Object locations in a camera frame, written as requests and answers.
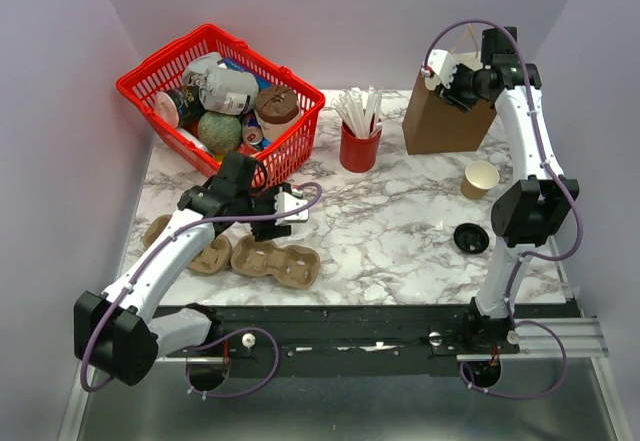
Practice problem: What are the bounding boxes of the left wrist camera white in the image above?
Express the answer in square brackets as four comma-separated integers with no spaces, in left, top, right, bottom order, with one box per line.
[275,189,309,225]

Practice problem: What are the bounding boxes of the black printed can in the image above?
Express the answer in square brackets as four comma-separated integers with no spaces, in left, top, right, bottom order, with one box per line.
[154,85,205,128]

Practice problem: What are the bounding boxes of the green round melon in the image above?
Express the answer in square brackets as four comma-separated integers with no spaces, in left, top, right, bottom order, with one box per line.
[197,111,242,154]

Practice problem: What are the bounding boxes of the bundle of white wrapped straws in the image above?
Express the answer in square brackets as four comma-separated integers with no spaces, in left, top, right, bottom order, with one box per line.
[333,86,383,139]

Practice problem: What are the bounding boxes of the black plastic lid on table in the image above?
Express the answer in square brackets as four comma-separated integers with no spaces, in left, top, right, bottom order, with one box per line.
[453,223,489,254]

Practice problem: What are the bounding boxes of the aluminium rail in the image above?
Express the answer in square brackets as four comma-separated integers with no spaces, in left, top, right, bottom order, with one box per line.
[149,316,609,363]

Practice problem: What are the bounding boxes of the red plastic shopping basket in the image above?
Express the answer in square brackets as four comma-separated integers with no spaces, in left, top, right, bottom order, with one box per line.
[116,24,325,186]

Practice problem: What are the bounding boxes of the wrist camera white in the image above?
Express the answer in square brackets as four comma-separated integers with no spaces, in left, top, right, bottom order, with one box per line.
[275,189,309,225]
[421,49,457,91]

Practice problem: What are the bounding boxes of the brown lidded tub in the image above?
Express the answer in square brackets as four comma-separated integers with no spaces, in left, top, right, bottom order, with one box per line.
[254,85,301,143]

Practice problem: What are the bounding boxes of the black mounting base plate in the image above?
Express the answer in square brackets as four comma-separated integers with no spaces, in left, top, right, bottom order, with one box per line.
[102,303,584,380]

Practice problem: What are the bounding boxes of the purple cable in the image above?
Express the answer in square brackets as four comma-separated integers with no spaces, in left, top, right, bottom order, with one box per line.
[79,181,324,400]
[428,19,585,401]

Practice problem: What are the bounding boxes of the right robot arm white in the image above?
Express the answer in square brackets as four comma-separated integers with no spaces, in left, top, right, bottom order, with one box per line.
[423,26,579,355]

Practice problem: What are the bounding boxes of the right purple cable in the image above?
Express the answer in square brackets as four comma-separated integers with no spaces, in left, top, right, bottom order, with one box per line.
[428,19,585,401]

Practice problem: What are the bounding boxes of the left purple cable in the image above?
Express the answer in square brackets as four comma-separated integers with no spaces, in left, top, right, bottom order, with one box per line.
[79,181,324,400]

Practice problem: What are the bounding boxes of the red bull can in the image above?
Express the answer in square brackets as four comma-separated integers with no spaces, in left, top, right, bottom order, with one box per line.
[241,113,264,150]

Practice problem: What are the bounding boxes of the tilted empty paper cup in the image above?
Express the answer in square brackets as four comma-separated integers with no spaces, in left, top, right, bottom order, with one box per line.
[460,160,500,200]

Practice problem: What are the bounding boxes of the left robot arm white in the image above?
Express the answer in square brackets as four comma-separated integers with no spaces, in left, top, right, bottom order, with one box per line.
[73,153,311,393]

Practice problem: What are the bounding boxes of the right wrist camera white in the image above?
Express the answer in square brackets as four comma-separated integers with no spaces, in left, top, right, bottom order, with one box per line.
[421,49,457,91]

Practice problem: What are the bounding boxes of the red straw holder cup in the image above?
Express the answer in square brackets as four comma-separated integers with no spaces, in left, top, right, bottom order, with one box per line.
[339,123,382,173]

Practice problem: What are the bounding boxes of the brown paper takeout bag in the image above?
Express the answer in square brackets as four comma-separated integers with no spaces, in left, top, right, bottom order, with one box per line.
[402,25,496,155]

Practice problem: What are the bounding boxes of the cardboard cup carrier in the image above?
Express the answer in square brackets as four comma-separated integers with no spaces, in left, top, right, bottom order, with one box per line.
[230,235,321,289]
[143,214,233,276]

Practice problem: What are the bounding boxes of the grey paper wrapped package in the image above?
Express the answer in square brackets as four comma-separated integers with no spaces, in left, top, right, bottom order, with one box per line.
[182,52,260,116]

